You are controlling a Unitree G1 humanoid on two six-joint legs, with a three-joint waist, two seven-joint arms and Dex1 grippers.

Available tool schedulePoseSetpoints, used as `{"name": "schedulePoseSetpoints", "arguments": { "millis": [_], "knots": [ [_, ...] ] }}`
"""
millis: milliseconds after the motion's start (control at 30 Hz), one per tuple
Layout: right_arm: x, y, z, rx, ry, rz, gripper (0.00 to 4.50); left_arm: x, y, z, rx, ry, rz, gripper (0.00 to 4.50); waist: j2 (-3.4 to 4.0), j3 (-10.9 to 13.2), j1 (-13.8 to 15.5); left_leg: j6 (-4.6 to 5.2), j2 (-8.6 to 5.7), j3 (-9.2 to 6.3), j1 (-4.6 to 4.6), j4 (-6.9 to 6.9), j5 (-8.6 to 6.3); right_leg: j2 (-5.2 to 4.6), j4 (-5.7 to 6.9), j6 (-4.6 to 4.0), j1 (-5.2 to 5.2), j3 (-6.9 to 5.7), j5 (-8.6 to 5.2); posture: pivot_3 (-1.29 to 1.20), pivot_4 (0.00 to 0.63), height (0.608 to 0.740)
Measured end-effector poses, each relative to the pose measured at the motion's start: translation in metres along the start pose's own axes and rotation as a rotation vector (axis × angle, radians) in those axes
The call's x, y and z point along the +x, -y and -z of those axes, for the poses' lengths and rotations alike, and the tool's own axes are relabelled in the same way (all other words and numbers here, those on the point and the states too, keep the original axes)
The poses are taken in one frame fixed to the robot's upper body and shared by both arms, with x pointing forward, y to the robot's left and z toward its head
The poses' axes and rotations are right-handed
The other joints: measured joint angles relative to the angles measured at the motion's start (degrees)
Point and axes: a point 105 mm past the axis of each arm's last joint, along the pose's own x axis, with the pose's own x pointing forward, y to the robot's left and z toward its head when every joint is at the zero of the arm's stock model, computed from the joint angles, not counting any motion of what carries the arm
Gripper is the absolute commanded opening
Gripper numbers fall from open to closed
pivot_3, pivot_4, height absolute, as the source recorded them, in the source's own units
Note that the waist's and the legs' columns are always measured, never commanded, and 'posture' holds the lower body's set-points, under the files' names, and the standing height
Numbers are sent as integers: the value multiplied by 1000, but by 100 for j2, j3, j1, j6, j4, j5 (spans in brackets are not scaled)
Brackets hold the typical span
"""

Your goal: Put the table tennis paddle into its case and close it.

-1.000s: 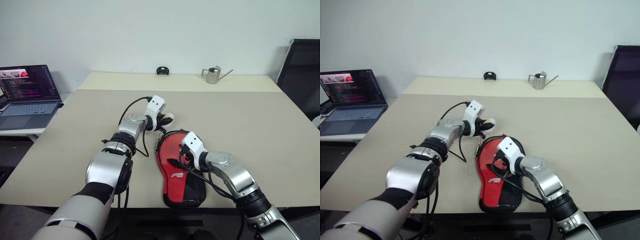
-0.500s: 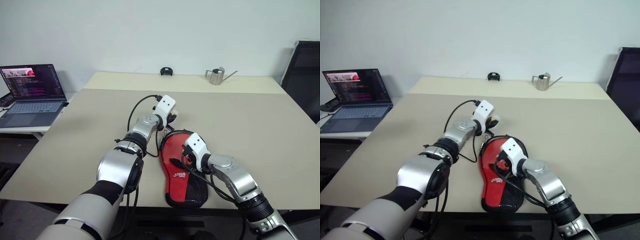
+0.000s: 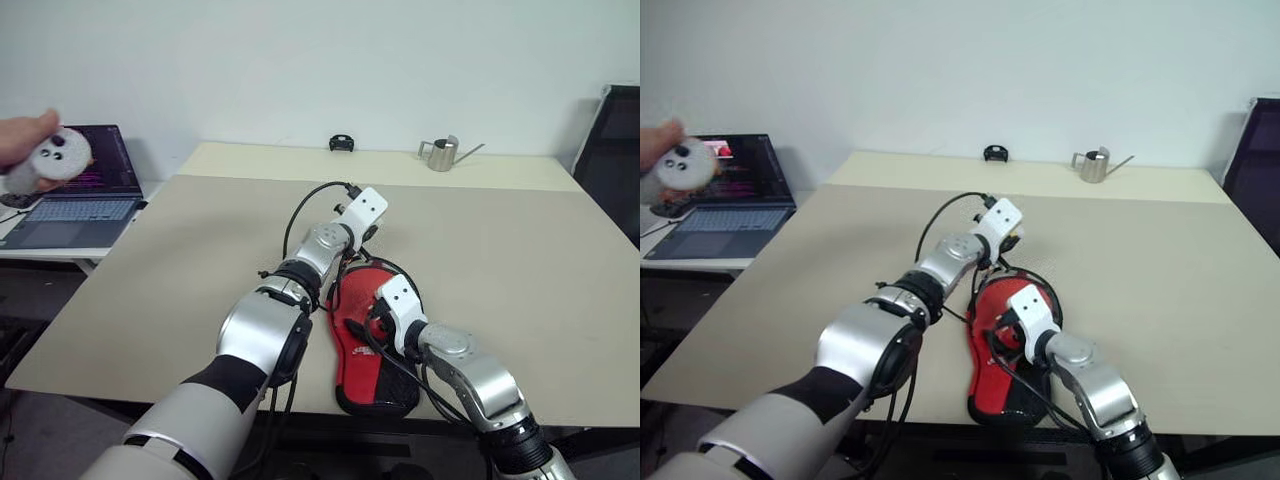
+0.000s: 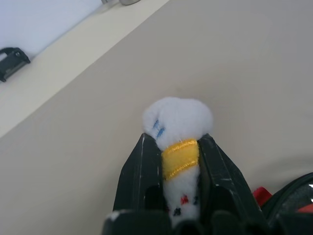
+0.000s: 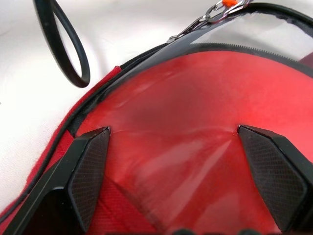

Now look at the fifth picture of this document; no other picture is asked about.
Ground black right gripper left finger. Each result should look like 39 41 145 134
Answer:
0 126 112 235

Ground black and red paddle case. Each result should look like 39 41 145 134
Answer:
0 2 313 235

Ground black looped cord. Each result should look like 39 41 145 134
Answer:
33 0 91 88

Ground red table tennis paddle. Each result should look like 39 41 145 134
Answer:
74 50 313 221

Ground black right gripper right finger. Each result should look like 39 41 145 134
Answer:
237 124 313 235

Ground metal zipper pull with cord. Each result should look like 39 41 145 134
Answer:
168 0 251 44

